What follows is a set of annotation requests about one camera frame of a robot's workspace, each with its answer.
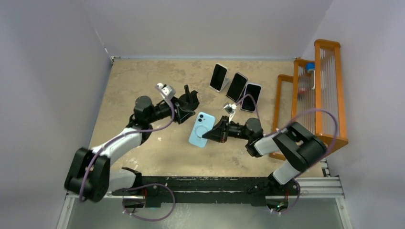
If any blue case phone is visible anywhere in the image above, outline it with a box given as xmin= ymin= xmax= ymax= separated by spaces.
xmin=189 ymin=112 xmax=215 ymax=148

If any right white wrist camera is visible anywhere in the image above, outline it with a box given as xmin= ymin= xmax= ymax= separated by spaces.
xmin=224 ymin=103 xmax=237 ymax=122

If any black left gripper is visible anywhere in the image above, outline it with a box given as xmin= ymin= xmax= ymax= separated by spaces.
xmin=147 ymin=96 xmax=194 ymax=125

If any purple case phone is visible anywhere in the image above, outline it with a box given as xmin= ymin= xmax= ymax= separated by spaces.
xmin=226 ymin=73 xmax=248 ymax=102

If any red black stamp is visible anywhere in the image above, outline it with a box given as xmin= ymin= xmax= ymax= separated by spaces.
xmin=297 ymin=87 xmax=307 ymax=101

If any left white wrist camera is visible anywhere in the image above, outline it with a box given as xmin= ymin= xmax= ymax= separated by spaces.
xmin=156 ymin=83 xmax=176 ymax=101

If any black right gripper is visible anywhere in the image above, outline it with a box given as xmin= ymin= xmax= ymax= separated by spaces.
xmin=202 ymin=115 xmax=252 ymax=143

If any silver metal phone stand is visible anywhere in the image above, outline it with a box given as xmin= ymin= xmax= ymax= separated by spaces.
xmin=220 ymin=77 xmax=229 ymax=91

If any black round base phone stand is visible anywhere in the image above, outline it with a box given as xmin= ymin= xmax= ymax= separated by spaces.
xmin=184 ymin=84 xmax=200 ymax=110

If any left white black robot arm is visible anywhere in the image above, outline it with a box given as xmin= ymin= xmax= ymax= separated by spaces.
xmin=64 ymin=87 xmax=200 ymax=202

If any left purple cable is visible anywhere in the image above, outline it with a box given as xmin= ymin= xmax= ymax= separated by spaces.
xmin=78 ymin=85 xmax=177 ymax=222

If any orange wooden tiered rack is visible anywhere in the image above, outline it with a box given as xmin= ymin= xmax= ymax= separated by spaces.
xmin=272 ymin=39 xmax=348 ymax=152

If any white case phone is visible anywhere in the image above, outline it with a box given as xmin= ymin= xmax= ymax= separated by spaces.
xmin=209 ymin=63 xmax=228 ymax=92

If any purple cable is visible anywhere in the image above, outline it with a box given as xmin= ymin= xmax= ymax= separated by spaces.
xmin=78 ymin=85 xmax=177 ymax=222
xmin=235 ymin=94 xmax=339 ymax=216

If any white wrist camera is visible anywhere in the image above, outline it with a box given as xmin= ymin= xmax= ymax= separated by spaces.
xmin=224 ymin=103 xmax=237 ymax=122
xmin=156 ymin=83 xmax=176 ymax=101

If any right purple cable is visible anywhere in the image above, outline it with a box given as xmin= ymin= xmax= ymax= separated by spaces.
xmin=235 ymin=94 xmax=339 ymax=216

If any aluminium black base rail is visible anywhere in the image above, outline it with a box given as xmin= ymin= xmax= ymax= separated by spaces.
xmin=57 ymin=159 xmax=353 ymax=229

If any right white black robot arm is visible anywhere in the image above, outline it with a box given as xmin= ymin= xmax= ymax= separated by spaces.
xmin=202 ymin=116 xmax=327 ymax=194

